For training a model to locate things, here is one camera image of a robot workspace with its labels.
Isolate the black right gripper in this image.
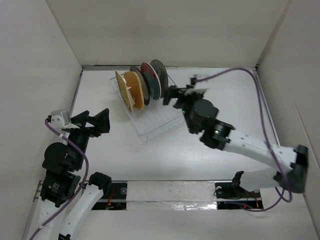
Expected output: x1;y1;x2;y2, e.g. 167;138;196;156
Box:
162;84;204;134

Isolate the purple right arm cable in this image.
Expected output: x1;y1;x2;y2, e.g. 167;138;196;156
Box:
191;67;293;212

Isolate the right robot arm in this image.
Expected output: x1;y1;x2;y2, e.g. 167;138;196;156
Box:
163;85;309;197

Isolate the grey reindeer plate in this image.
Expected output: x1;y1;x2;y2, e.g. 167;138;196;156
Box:
150;59;169;98

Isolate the white wire dish rack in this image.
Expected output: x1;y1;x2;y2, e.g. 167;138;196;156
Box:
109;77;184;142

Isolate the orange bamboo tray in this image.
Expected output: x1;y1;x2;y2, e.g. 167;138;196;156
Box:
124;71;145;110

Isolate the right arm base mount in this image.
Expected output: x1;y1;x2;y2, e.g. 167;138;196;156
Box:
213;171;264;210

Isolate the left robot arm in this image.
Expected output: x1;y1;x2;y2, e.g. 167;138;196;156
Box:
30;108;112;240

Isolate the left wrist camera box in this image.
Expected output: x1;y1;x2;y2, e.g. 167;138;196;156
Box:
50;109;72;129

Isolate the green-rimmed bamboo tray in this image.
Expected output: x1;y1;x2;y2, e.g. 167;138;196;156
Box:
115;70;135;112

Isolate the brown-rimmed cream plate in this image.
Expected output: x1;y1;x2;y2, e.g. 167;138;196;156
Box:
130;66;151;106

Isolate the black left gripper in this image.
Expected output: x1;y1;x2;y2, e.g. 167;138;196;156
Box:
67;106;110;168

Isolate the teal and red floral plate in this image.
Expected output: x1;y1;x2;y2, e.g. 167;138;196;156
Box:
140;62;162;100

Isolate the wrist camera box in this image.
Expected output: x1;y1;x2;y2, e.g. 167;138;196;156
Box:
50;109;72;129
185;73;209;95

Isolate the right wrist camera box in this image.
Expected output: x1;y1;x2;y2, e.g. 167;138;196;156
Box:
185;73;209;95

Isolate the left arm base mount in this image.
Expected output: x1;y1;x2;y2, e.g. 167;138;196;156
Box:
92;181;128;211

